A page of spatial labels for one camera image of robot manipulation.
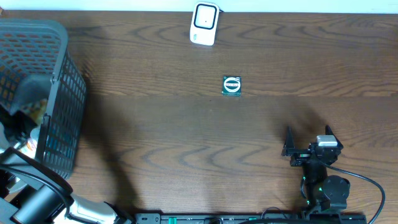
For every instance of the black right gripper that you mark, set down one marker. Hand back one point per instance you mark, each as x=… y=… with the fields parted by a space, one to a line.
x=301 y=155

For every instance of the yellow snack bag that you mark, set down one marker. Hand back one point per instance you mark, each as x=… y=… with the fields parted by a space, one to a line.
x=35 y=111

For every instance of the small green round-logo box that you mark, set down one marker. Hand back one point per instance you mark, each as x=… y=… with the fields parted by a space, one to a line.
x=231 y=86

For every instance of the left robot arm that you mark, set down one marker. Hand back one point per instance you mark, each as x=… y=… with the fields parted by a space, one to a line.
x=48 y=197

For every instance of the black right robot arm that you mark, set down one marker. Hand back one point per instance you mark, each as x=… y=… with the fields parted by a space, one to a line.
x=325 y=194

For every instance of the white barcode scanner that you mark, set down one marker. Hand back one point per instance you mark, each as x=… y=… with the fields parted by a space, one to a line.
x=204 y=23

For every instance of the blue mouthwash bottle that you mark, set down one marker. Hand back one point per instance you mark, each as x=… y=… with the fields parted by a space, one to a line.
x=61 y=141

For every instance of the grey plastic mesh basket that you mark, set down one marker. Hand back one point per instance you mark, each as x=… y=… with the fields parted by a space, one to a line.
x=36 y=65

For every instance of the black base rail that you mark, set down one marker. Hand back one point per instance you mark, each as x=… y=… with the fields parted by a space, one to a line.
x=156 y=218

